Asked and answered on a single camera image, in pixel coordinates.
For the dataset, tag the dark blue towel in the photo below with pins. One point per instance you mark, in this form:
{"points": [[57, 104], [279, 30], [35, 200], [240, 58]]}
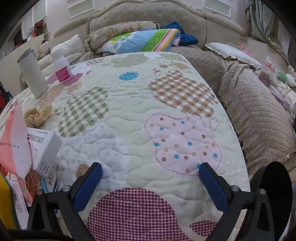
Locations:
{"points": [[187, 39]]}

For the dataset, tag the pink plastic tray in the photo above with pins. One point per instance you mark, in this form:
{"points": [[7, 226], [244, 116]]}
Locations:
{"points": [[244, 46]]}

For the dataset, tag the white frilled cushion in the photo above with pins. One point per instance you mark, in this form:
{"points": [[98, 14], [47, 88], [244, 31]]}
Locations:
{"points": [[231, 52]]}

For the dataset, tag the striped floral bolster pillow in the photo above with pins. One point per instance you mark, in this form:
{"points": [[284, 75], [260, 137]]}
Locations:
{"points": [[104, 34]]}

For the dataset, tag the pink handheld device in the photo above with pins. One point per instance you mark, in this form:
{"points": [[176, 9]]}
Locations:
{"points": [[281, 98]]}

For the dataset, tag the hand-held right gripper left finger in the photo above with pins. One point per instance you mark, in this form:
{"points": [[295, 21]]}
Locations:
{"points": [[87, 186]]}

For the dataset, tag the beige tufted sofa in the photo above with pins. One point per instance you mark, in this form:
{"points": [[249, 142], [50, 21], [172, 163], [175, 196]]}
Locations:
{"points": [[138, 16]]}

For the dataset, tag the white cabinet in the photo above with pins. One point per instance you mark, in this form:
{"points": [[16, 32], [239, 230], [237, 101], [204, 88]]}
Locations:
{"points": [[13, 60]]}

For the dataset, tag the white thermos bottle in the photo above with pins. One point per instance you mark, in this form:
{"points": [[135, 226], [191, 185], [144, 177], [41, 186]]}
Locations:
{"points": [[34, 76]]}

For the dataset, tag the green plush toy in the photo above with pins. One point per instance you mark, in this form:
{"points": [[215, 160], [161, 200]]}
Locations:
{"points": [[282, 77]]}

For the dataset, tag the beige quilted sofa cover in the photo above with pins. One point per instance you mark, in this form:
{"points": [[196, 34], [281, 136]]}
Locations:
{"points": [[254, 111]]}

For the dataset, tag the floral patterned curtain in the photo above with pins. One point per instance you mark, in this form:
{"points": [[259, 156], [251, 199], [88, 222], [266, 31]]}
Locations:
{"points": [[259, 20]]}

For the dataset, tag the blue white medicine box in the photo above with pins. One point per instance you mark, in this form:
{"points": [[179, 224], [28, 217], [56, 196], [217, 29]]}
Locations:
{"points": [[49, 180]]}

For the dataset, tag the cream plush bear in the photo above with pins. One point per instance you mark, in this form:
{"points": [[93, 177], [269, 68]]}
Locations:
{"points": [[43, 49]]}

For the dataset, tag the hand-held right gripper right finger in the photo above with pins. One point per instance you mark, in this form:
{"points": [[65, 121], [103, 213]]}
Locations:
{"points": [[214, 187]]}

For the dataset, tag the yellow green sponge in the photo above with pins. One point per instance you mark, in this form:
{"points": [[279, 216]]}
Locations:
{"points": [[5, 204]]}

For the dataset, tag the blue cartoon folded blanket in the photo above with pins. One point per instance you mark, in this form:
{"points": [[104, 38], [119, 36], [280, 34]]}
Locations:
{"points": [[143, 39]]}

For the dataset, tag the white pink-label pill bottle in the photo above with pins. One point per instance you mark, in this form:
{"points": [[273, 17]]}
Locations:
{"points": [[61, 67]]}

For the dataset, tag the white printed carton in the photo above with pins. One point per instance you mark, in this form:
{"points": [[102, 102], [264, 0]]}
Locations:
{"points": [[19, 206]]}

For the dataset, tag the plain white cushion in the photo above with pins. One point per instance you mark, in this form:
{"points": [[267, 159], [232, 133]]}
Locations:
{"points": [[71, 45]]}

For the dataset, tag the clear plastic snack bag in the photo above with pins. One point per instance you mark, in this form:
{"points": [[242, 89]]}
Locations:
{"points": [[269, 69]]}

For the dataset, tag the white rabbit plush toy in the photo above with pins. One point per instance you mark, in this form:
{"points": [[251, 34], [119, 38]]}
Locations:
{"points": [[291, 80]]}

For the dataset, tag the orange plastic snack packet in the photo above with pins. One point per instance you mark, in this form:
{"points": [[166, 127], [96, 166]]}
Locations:
{"points": [[13, 139]]}

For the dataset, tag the red hanging bag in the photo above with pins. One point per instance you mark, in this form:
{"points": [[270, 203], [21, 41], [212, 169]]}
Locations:
{"points": [[38, 27]]}

